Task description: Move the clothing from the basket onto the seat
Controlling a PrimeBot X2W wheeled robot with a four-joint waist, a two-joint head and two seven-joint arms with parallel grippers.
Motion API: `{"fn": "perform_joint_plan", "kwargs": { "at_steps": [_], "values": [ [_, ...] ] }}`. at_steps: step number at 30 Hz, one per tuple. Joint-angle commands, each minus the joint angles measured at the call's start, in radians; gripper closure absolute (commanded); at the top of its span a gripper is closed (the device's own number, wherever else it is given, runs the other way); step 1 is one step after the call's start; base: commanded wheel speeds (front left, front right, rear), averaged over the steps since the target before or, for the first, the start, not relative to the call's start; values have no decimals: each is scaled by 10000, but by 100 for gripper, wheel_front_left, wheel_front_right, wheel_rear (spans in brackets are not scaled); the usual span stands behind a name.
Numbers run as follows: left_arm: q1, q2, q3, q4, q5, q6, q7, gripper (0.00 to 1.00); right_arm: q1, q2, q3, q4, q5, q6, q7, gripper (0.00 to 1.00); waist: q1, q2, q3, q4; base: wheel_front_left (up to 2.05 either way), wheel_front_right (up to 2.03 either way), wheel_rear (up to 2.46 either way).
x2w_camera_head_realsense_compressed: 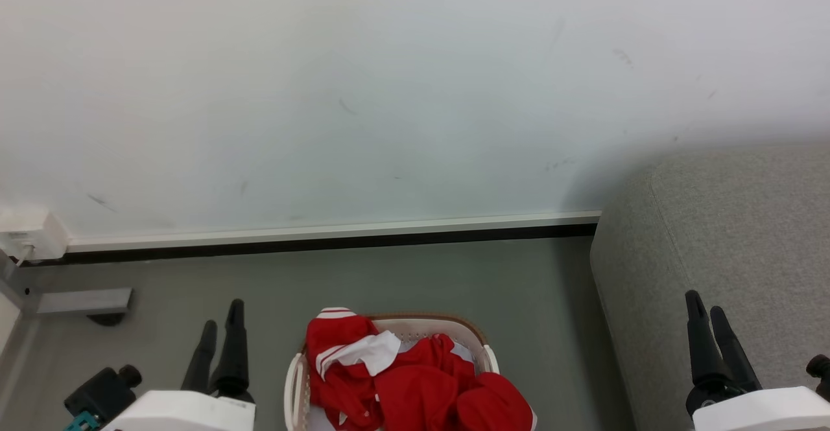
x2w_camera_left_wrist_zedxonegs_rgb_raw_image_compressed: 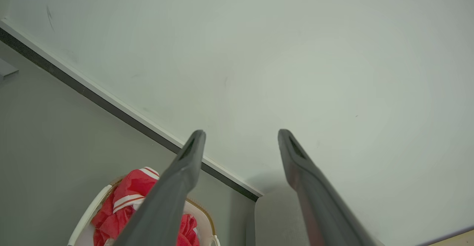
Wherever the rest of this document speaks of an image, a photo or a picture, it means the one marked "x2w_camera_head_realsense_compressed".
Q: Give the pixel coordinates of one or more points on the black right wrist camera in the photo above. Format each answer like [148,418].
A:
[820,369]

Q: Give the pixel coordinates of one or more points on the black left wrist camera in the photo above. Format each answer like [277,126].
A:
[104,392]

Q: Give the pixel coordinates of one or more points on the white wall socket box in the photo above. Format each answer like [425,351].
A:
[35,233]

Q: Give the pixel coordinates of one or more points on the grey metal furniture frame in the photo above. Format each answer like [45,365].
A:
[84,301]

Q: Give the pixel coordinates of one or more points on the white and black skirting board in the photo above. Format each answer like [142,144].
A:
[324,236]

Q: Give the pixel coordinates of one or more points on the red garment with white trim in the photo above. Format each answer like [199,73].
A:
[454,398]

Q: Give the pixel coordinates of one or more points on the red and white striped garment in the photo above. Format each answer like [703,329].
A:
[337,340]

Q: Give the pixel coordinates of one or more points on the grey fabric sofa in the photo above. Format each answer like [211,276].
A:
[746,236]

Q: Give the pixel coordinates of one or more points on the white laundry basket brown rim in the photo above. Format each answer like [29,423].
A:
[425,328]

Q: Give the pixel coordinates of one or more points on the black furniture foot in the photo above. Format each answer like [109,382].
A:
[107,319]

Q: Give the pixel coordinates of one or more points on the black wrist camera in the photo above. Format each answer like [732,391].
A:
[104,392]
[820,369]

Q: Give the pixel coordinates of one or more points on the teal left camera connector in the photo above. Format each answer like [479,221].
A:
[81,423]

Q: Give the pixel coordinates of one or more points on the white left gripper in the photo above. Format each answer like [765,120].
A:
[188,413]

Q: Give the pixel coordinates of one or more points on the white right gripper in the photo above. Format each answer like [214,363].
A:
[758,411]

